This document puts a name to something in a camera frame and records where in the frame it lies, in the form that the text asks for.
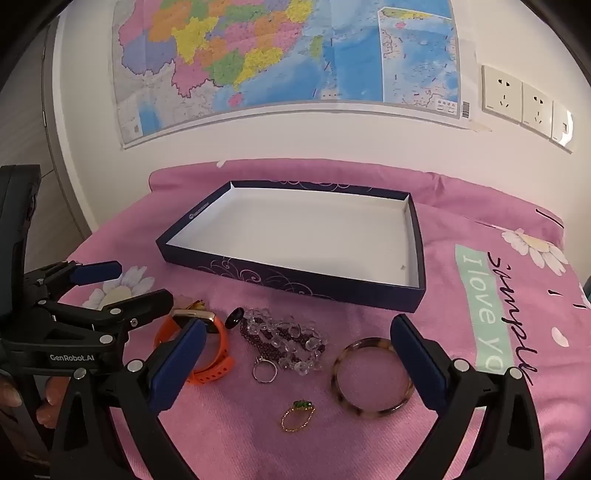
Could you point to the dark blue cardboard tray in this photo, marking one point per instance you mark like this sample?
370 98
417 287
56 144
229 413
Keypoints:
300 230

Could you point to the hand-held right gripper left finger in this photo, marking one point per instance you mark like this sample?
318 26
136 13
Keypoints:
178 364

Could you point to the grey cabinet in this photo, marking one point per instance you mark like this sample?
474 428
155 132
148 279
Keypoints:
27 138

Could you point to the white wall socket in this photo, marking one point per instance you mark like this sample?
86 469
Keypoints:
537 110
502 94

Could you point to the pink printed blanket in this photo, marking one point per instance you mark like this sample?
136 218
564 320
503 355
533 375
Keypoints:
277 443

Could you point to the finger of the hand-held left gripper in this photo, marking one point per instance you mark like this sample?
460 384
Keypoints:
99 271
147 302

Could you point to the small gold ornament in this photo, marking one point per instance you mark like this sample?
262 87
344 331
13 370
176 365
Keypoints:
199 305

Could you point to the orange smart watch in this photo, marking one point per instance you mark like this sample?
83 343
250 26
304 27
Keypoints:
217 369

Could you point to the colourful wall map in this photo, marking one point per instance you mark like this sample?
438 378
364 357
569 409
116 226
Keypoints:
277 46

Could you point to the person's left hand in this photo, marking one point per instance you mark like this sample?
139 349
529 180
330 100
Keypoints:
11 394

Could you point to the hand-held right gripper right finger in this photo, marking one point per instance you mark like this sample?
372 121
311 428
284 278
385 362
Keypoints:
415 360

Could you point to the tortoiseshell bangle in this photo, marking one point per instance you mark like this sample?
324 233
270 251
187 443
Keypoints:
337 387

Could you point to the white wall switch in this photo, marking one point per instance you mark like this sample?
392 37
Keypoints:
563 127

